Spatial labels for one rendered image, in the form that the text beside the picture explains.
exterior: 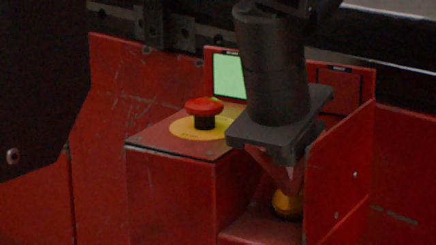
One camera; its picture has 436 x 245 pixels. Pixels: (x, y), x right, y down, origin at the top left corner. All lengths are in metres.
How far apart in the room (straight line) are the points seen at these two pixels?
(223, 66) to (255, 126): 0.19
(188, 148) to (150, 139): 0.04
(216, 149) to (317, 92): 0.11
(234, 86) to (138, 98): 0.37
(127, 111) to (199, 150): 0.51
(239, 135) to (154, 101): 0.51
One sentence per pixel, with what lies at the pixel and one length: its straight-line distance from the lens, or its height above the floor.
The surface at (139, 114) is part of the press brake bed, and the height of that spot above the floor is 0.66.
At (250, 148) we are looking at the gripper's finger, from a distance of 0.80.
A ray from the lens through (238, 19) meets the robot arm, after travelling 0.72.
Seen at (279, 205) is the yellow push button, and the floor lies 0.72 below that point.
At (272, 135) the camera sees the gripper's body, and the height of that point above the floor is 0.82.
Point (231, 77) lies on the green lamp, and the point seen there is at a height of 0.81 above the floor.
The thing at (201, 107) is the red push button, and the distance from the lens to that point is 0.85.
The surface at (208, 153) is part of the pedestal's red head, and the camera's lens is 0.80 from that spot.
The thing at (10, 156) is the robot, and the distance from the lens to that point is 0.49.
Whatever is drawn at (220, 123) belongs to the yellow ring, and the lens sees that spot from 0.88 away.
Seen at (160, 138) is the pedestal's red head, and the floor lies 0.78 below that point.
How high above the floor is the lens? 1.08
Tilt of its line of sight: 20 degrees down
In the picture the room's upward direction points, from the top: 1 degrees counter-clockwise
